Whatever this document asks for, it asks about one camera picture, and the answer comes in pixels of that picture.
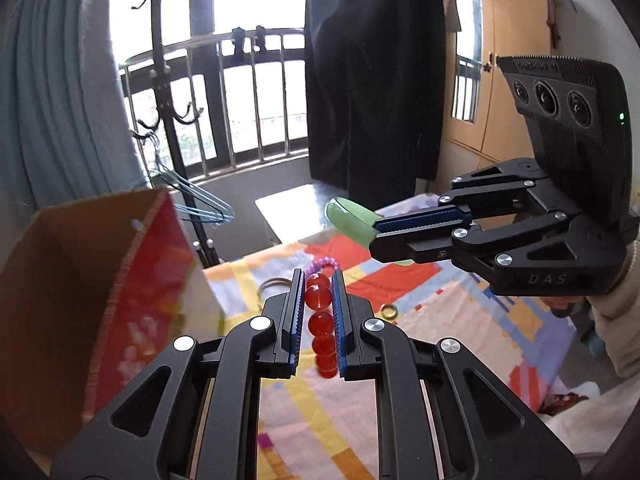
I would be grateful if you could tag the light blue curtain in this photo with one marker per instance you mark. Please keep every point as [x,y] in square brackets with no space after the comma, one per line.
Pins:
[60,85]

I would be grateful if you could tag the white cloth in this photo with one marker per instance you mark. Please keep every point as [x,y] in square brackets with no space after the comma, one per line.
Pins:
[585,425]

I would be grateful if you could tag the person's right forearm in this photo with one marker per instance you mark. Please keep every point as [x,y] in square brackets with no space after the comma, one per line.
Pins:
[620,320]

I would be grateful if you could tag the green jade bangle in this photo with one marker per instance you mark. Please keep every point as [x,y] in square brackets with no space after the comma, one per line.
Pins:
[346,212]

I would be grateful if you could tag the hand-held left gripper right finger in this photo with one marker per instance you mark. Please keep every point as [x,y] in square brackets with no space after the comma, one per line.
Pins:
[340,320]

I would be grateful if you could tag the metal balcony railing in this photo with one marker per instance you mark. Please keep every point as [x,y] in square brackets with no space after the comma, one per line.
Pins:
[260,110]

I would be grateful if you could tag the grey side table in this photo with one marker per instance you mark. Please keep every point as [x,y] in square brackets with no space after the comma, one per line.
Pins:
[295,210]

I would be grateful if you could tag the wooden wardrobe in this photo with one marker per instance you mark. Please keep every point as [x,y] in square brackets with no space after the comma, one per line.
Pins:
[510,25]

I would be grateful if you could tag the black hanging coat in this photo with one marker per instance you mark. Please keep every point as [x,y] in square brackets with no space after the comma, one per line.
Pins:
[370,85]

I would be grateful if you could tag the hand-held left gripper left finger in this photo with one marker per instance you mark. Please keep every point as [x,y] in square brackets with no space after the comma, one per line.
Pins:
[298,310]

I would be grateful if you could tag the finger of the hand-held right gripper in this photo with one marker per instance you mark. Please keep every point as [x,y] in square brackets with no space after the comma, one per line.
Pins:
[425,217]
[430,245]

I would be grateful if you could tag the colourful printed blanket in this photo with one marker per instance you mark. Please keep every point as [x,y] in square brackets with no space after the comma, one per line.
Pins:
[450,330]

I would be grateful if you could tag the cardboard box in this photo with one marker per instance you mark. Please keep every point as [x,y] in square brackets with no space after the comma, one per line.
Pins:
[65,285]

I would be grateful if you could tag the dark clothes peg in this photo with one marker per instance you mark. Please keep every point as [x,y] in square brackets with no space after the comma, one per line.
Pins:
[260,35]
[240,39]

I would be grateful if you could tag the person's right hand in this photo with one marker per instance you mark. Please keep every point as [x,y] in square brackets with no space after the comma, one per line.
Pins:
[562,305]

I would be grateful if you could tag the brown thin bangle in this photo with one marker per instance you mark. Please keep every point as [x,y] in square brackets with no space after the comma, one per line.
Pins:
[264,287]

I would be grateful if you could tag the black coat rack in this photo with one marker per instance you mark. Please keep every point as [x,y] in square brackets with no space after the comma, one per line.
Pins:
[167,125]

